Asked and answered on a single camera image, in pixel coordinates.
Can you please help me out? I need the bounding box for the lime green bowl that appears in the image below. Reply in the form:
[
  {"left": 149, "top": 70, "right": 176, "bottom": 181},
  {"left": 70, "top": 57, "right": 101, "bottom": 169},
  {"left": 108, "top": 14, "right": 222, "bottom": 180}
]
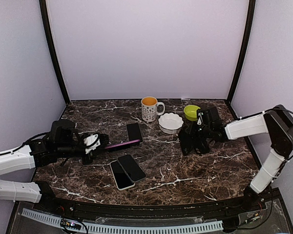
[{"left": 184, "top": 105, "right": 201, "bottom": 121}]

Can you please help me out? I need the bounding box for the black phone dark case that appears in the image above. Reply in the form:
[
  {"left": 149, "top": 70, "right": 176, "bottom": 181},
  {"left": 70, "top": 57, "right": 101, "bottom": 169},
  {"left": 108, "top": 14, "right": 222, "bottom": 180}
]
[{"left": 105, "top": 139, "right": 140, "bottom": 152}]

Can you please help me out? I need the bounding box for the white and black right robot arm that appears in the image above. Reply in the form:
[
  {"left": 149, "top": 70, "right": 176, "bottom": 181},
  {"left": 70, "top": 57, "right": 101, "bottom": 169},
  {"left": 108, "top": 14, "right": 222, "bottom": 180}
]
[{"left": 178, "top": 104, "right": 293, "bottom": 194}]

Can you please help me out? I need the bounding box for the white scalloped ceramic dish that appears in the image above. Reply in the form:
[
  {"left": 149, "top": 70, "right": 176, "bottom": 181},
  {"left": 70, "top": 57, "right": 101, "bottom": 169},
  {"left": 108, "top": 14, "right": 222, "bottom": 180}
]
[{"left": 158, "top": 113, "right": 184, "bottom": 135}]

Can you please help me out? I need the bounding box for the white slotted cable duct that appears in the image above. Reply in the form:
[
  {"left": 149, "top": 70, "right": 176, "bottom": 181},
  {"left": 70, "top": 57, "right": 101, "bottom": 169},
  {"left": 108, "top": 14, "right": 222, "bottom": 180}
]
[{"left": 21, "top": 208, "right": 224, "bottom": 234}]

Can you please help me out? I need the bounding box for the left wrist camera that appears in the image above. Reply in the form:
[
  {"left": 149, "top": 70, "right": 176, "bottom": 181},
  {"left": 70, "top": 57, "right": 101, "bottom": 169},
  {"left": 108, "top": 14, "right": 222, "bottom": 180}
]
[{"left": 84, "top": 134, "right": 100, "bottom": 154}]

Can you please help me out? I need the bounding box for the black frame post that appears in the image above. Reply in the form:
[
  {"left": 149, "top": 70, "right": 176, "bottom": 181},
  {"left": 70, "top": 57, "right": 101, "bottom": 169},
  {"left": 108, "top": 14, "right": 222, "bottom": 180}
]
[
  {"left": 39, "top": 0, "right": 70, "bottom": 105},
  {"left": 227, "top": 0, "right": 256, "bottom": 105}
]

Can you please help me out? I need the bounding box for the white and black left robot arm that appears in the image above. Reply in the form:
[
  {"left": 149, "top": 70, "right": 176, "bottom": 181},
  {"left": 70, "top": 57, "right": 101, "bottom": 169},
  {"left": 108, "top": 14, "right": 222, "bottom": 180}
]
[{"left": 0, "top": 119, "right": 109, "bottom": 213}]

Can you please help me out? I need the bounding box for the black right frame post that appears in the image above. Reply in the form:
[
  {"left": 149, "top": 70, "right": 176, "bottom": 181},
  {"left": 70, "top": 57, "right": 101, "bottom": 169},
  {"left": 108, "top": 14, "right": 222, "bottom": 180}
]
[{"left": 227, "top": 0, "right": 256, "bottom": 105}]

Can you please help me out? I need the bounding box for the black left frame post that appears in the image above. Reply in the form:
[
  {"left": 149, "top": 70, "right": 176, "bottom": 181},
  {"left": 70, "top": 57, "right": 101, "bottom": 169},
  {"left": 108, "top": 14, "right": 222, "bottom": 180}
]
[{"left": 39, "top": 0, "right": 70, "bottom": 105}]

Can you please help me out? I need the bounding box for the black phone grey case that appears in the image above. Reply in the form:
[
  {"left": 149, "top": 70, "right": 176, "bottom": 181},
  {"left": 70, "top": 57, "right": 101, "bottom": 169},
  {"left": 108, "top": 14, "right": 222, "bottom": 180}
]
[{"left": 117, "top": 155, "right": 146, "bottom": 182}]

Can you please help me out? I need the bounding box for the white spotted mug orange inside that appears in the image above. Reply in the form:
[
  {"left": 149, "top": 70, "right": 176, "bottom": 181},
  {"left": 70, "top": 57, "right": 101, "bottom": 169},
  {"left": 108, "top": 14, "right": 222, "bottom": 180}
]
[{"left": 141, "top": 97, "right": 166, "bottom": 122}]

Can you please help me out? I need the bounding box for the black phone white case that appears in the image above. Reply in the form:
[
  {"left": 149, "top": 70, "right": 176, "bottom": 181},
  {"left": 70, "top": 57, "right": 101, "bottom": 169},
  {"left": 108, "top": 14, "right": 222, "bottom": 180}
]
[{"left": 110, "top": 160, "right": 135, "bottom": 191}]

